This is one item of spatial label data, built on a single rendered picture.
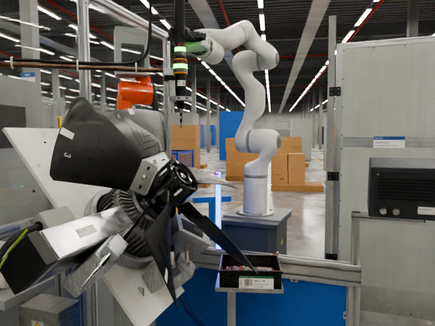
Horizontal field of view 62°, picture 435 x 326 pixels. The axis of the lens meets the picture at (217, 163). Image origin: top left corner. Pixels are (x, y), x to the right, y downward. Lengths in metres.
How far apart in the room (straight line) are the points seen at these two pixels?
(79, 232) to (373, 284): 2.47
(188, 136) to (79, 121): 8.30
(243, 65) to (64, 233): 1.21
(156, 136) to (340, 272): 0.83
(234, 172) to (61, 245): 9.76
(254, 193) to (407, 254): 1.51
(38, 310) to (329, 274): 0.98
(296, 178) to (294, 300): 7.28
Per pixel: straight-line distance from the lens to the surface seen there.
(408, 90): 2.87
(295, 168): 8.72
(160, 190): 1.02
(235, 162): 10.44
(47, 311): 1.22
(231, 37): 1.52
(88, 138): 0.93
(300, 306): 1.56
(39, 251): 0.82
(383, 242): 2.95
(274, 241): 1.74
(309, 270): 1.48
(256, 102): 1.76
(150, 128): 1.22
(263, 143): 1.74
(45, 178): 1.14
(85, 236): 0.90
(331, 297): 1.53
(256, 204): 1.79
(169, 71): 1.15
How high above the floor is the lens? 1.34
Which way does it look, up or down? 5 degrees down
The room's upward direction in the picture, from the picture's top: straight up
